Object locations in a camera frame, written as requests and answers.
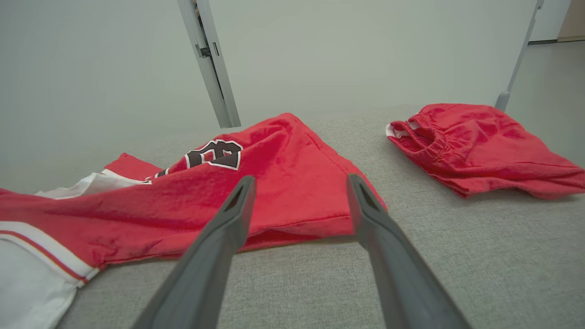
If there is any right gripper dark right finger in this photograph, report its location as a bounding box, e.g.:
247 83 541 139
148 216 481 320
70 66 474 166
346 173 472 329

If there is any grey frame leg with caster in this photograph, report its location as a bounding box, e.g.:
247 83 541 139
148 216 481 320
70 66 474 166
495 0 544 111

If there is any red shorts white stripe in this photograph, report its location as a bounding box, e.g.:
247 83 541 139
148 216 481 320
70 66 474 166
385 103 585 200

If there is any grey partition post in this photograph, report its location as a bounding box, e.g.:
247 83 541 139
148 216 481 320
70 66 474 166
177 0 242 129

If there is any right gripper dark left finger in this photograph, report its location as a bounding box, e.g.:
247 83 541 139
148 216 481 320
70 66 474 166
132 175 257 329

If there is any red white numbered jersey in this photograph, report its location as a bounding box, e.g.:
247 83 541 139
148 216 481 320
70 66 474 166
0 112 388 329

